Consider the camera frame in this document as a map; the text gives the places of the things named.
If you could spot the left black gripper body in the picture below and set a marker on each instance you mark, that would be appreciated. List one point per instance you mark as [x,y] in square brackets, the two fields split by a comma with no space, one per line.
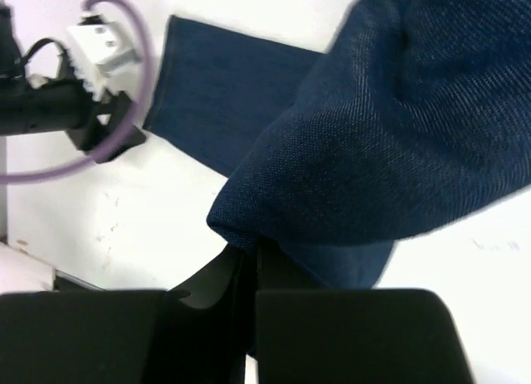
[104,110]

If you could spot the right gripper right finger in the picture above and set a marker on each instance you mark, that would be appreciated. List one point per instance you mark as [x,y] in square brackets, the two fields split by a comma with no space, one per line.
[305,334]

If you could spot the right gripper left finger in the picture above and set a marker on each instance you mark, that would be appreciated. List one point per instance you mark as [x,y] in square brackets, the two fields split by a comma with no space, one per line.
[184,335]

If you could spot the dark blue denim trousers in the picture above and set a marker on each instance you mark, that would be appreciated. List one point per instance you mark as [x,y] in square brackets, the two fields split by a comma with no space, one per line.
[418,115]

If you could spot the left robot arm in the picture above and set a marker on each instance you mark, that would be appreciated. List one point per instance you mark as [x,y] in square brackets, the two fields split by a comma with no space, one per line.
[78,99]

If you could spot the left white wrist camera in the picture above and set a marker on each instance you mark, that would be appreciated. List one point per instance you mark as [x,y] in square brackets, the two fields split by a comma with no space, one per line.
[99,52]

